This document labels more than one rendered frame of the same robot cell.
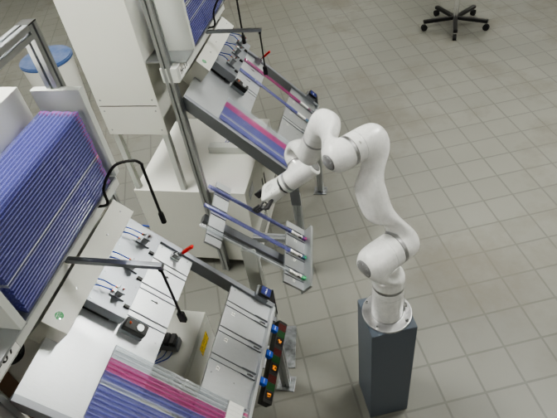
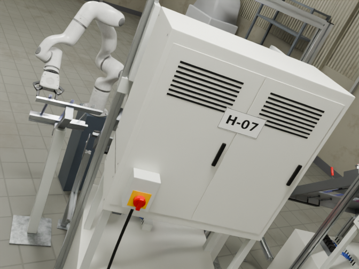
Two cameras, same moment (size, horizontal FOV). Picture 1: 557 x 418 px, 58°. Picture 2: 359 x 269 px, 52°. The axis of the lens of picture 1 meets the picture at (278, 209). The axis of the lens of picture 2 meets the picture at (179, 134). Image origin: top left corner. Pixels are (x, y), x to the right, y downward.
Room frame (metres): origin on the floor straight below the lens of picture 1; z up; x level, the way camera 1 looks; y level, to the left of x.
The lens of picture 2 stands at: (2.01, 1.96, 1.92)
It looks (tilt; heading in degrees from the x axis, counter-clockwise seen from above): 25 degrees down; 233
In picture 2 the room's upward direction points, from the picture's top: 24 degrees clockwise
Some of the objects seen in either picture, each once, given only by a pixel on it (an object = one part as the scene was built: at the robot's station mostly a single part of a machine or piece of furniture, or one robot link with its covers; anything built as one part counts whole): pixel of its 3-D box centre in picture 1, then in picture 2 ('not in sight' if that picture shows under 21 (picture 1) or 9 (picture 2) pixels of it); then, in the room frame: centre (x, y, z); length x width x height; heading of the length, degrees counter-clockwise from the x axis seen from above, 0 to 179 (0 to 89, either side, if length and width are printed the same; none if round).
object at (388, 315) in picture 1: (387, 298); (98, 99); (1.10, -0.35, 0.79); 0.19 x 0.19 x 0.18
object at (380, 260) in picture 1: (382, 267); (110, 75); (1.08, -0.32, 1.00); 0.19 x 0.12 x 0.24; 119
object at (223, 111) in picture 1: (234, 147); not in sight; (2.41, 0.19, 0.65); 1.01 x 0.73 x 1.29; 73
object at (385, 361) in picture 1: (384, 358); (82, 149); (1.10, -0.35, 0.35); 0.18 x 0.18 x 0.70; 4
